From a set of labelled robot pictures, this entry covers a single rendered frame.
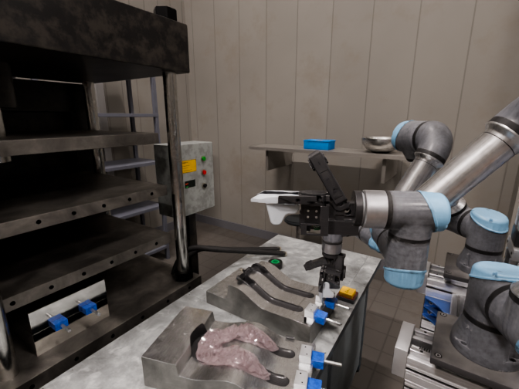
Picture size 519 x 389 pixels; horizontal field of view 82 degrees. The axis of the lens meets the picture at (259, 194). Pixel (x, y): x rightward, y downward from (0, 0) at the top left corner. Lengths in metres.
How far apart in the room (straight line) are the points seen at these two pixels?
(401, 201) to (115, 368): 1.03
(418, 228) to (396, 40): 2.83
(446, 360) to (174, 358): 0.73
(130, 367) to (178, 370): 0.23
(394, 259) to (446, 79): 2.69
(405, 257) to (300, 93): 3.09
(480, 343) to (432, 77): 2.60
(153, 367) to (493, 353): 0.90
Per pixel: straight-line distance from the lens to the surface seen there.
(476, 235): 1.37
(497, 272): 0.88
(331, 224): 0.60
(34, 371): 1.38
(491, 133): 0.79
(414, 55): 3.28
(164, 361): 1.05
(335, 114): 3.41
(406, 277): 0.66
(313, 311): 1.20
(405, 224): 0.61
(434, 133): 1.13
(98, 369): 1.26
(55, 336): 1.44
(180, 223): 1.54
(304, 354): 1.08
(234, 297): 1.32
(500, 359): 0.96
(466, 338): 0.97
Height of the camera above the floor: 1.61
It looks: 14 degrees down
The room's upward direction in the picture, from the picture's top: straight up
